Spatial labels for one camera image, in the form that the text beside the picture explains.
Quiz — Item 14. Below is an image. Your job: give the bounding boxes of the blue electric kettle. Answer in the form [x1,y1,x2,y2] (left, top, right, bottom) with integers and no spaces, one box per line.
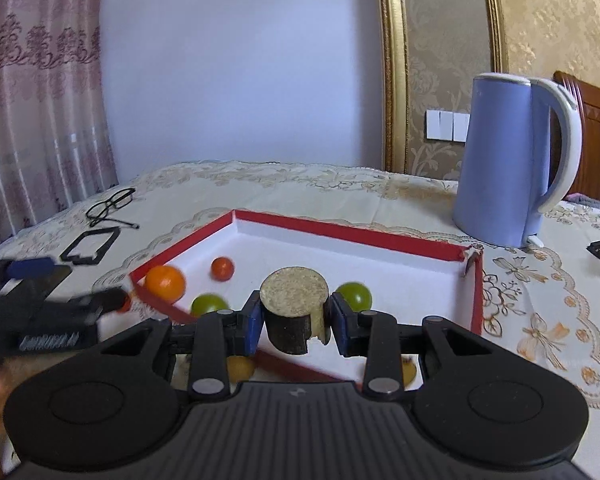
[452,72,583,250]

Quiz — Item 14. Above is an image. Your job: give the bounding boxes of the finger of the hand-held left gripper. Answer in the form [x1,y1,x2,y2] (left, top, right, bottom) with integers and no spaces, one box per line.
[0,257,73,297]
[67,288,129,319]

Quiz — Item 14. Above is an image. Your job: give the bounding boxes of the green tomato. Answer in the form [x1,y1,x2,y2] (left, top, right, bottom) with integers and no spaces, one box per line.
[190,293,231,317]
[335,282,374,312]

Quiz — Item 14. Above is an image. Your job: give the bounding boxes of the black plastic frame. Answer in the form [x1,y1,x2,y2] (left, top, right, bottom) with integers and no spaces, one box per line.
[60,226,121,265]

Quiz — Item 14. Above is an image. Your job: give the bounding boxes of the orange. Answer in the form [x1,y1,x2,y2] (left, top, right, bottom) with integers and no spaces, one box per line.
[144,265,187,304]

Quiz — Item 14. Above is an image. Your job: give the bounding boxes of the black eyeglasses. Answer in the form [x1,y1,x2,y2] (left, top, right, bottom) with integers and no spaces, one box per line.
[86,187,140,231]

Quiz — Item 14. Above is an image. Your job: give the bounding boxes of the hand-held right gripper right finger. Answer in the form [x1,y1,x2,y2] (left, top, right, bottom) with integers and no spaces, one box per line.
[329,291,499,402]

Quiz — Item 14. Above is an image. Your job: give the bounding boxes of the pink patterned curtain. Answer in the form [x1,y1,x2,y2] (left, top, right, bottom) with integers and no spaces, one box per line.
[0,0,118,256]

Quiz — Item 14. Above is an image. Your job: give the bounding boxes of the dark sugarcane piece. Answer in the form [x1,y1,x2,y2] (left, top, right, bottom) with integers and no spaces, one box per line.
[259,266,330,356]

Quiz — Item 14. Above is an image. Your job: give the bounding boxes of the gold wall frame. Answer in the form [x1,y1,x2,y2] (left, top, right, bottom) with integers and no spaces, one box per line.
[372,0,511,176]

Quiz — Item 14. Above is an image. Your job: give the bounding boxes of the white wall switch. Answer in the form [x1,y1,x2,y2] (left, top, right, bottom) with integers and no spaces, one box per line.
[426,108,471,143]

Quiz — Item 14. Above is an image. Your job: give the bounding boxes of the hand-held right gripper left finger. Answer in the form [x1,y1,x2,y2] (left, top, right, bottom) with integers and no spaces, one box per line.
[97,290,264,402]

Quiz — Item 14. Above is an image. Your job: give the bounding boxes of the red cardboard box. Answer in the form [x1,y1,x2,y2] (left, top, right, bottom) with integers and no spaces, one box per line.
[129,208,484,386]

